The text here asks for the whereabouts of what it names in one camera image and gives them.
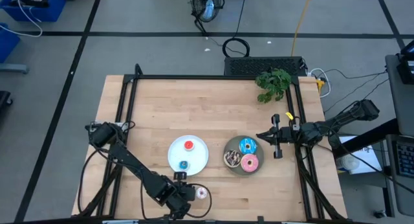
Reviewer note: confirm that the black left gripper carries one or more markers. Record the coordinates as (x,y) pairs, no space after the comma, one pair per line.
(179,195)

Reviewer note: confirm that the black aluminium table frame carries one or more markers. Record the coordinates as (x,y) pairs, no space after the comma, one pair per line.
(210,77)

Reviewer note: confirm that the green leafy plant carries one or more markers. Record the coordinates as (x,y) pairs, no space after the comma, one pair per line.
(273,83)

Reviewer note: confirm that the white round plate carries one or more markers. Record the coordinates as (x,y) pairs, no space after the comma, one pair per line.
(194,159)

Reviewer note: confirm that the yellow power plug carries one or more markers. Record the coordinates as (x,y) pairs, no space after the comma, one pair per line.
(320,85)

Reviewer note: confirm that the yellow tag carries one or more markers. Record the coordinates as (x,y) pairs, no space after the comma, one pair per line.
(288,115)

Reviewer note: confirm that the small pink white donut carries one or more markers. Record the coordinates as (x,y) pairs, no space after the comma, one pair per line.
(203,195)

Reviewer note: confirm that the black floor fan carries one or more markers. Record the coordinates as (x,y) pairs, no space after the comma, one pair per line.
(207,7)

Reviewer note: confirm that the large blue iced donut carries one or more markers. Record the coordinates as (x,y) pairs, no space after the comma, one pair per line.
(242,149)

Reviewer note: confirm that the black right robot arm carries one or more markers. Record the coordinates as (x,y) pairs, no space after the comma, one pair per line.
(343,118)

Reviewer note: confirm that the grey keyboard shelf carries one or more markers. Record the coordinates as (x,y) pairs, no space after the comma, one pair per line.
(391,191)

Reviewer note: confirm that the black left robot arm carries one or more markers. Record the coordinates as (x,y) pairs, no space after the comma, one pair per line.
(129,159)

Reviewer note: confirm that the black perforated computer case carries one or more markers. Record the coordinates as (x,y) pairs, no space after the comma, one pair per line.
(258,66)

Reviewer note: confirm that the black diagonal beam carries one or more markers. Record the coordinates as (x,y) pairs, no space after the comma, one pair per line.
(372,135)

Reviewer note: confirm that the black keyboard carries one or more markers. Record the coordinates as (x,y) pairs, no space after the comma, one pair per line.
(406,159)

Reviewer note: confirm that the clear tape roll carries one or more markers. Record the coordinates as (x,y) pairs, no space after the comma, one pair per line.
(350,162)

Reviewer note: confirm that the grey round plate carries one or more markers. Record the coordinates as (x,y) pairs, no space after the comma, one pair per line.
(260,151)

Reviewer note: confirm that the white paper sheet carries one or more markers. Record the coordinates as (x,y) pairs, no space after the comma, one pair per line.
(368,156)

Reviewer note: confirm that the large chocolate iced donut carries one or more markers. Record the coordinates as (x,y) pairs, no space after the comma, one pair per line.
(228,154)

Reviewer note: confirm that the grey desk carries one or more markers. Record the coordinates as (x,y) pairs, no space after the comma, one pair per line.
(404,104)

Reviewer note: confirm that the grey flat base plate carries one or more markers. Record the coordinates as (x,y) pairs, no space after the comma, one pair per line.
(13,68)

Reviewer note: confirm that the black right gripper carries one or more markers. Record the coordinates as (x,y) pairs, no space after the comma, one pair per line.
(284,135)

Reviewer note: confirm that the blue plastic bin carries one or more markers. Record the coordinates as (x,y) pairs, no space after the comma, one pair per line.
(8,42)
(55,10)

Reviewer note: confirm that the large pink iced donut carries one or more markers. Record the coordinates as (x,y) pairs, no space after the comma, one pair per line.
(255,165)

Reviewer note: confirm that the small blue iced donut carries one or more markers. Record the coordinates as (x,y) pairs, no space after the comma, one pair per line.
(181,165)

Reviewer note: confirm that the black caster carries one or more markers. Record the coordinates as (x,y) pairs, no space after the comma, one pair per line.
(380,214)

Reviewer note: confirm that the small red iced donut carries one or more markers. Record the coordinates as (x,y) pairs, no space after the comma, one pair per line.
(186,146)

